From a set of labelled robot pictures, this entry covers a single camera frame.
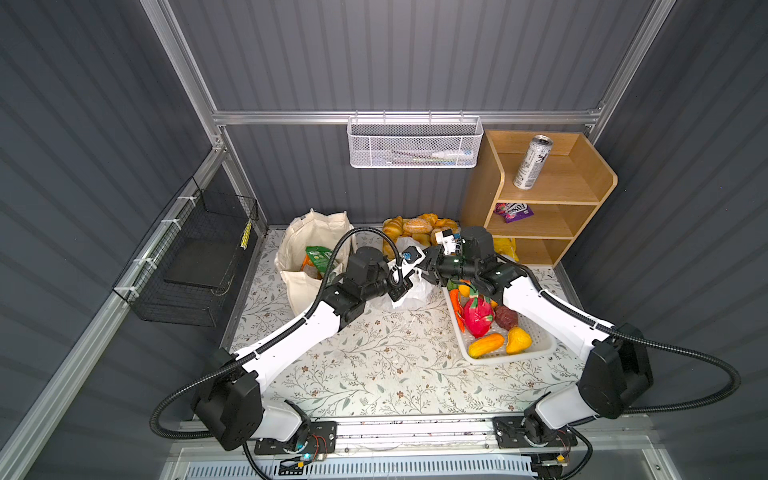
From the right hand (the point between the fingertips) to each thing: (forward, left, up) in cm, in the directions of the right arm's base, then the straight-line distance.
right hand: (409, 265), depth 76 cm
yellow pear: (-11, -31, -20) cm, 38 cm away
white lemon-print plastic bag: (-2, -4, -9) cm, 10 cm away
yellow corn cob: (-12, -22, -22) cm, 33 cm away
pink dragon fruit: (-5, -20, -17) cm, 27 cm away
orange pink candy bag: (+13, +33, -18) cm, 39 cm away
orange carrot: (+4, -15, -22) cm, 26 cm away
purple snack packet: (+28, -36, -8) cm, 47 cm away
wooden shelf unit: (+25, -37, +5) cm, 45 cm away
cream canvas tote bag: (+20, +30, -7) cm, 37 cm away
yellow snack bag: (+26, -37, -23) cm, 51 cm away
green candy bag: (+16, +29, -16) cm, 37 cm away
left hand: (0, -2, -1) cm, 2 cm away
